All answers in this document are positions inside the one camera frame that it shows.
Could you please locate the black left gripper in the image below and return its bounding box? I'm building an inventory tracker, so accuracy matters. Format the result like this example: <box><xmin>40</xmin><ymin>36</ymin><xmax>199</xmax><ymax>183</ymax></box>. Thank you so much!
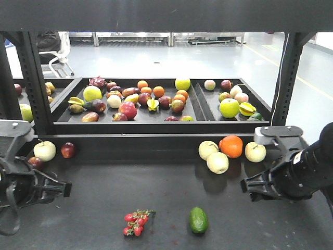
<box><xmin>1</xmin><ymin>156</ymin><xmax>72</xmax><ymax>208</ymax></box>

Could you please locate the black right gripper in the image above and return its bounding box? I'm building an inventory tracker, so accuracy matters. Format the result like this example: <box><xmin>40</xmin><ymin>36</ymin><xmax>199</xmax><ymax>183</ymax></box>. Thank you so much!
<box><xmin>240</xmin><ymin>151</ymin><xmax>325</xmax><ymax>202</ymax></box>

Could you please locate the green avocado front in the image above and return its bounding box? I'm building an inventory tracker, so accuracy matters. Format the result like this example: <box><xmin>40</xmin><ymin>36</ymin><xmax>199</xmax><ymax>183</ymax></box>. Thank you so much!
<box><xmin>189</xmin><ymin>207</ymin><xmax>209</xmax><ymax>234</ymax></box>

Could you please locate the cherry tomato bunch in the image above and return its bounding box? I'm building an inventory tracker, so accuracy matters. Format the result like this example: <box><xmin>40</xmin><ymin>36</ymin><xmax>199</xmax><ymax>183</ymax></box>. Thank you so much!
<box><xmin>123</xmin><ymin>210</ymin><xmax>156</xmax><ymax>237</ymax></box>

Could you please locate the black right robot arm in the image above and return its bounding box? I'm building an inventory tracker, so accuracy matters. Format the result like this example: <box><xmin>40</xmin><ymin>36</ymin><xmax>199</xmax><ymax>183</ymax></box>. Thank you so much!
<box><xmin>240</xmin><ymin>123</ymin><xmax>332</xmax><ymax>202</ymax></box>

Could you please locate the orange fruit front tray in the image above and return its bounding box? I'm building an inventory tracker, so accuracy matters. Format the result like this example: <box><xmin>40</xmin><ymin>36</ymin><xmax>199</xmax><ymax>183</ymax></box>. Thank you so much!
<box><xmin>219</xmin><ymin>135</ymin><xmax>243</xmax><ymax>158</ymax></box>

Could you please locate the black fruit display stand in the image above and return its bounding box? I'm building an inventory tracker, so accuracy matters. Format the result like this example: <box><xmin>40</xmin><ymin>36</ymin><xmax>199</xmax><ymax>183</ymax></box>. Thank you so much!
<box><xmin>1</xmin><ymin>1</ymin><xmax>332</xmax><ymax>249</ymax></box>

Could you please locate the dark red apple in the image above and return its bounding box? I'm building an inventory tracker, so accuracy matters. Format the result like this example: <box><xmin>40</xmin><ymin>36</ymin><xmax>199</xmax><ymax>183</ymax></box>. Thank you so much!
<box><xmin>28</xmin><ymin>156</ymin><xmax>44</xmax><ymax>171</ymax></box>

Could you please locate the pale yellow pear right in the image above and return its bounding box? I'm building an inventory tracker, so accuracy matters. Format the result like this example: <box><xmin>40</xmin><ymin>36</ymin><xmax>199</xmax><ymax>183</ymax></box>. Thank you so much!
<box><xmin>245</xmin><ymin>142</ymin><xmax>266</xmax><ymax>163</ymax></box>

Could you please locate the pale yellow pear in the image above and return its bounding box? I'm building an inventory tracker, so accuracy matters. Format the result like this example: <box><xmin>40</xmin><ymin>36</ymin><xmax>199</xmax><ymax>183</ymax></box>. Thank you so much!
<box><xmin>198</xmin><ymin>141</ymin><xmax>219</xmax><ymax>160</ymax></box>
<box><xmin>245</xmin><ymin>142</ymin><xmax>266</xmax><ymax>163</ymax></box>
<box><xmin>207</xmin><ymin>152</ymin><xmax>229</xmax><ymax>174</ymax></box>

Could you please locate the pale apple left corner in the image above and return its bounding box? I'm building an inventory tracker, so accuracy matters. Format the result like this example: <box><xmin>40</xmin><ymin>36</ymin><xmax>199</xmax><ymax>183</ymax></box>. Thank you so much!
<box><xmin>33</xmin><ymin>141</ymin><xmax>56</xmax><ymax>162</ymax></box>

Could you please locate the small red apple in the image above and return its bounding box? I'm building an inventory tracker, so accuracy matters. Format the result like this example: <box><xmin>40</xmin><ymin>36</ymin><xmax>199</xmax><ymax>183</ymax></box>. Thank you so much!
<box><xmin>61</xmin><ymin>142</ymin><xmax>76</xmax><ymax>159</ymax></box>

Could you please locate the pale yellow pear front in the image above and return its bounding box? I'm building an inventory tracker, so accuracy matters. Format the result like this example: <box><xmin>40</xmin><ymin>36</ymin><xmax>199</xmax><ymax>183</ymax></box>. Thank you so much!
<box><xmin>207</xmin><ymin>152</ymin><xmax>229</xmax><ymax>174</ymax></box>

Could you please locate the pale yellow pear left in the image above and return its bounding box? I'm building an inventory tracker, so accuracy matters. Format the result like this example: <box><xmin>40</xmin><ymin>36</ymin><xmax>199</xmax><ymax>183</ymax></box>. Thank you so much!
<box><xmin>198</xmin><ymin>141</ymin><xmax>219</xmax><ymax>160</ymax></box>

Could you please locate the yellow starfruit right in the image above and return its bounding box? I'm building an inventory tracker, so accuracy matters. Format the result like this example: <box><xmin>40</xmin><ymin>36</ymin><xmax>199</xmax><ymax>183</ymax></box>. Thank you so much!
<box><xmin>239</xmin><ymin>102</ymin><xmax>257</xmax><ymax>117</ymax></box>

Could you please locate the large green apple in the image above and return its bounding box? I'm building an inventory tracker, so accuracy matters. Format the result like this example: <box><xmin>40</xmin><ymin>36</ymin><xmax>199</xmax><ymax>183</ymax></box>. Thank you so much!
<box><xmin>219</xmin><ymin>98</ymin><xmax>239</xmax><ymax>118</ymax></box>

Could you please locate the yellow green pomelo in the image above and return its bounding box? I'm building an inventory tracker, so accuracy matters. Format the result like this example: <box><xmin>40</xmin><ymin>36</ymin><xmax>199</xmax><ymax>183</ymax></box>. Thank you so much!
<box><xmin>83</xmin><ymin>85</ymin><xmax>102</xmax><ymax>102</ymax></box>

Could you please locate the red apple rear tray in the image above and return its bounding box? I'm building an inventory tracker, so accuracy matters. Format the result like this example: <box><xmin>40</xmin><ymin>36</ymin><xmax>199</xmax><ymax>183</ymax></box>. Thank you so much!
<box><xmin>118</xmin><ymin>101</ymin><xmax>137</xmax><ymax>120</ymax></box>

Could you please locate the white chair background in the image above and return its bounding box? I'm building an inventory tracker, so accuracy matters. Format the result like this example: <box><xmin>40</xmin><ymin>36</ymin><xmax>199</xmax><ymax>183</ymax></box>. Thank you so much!
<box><xmin>39</xmin><ymin>31</ymin><xmax>74</xmax><ymax>78</ymax></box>

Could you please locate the yellow green citrus back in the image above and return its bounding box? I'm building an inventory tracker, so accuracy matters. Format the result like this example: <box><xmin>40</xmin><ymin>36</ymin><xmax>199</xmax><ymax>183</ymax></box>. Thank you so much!
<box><xmin>174</xmin><ymin>78</ymin><xmax>191</xmax><ymax>91</ymax></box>

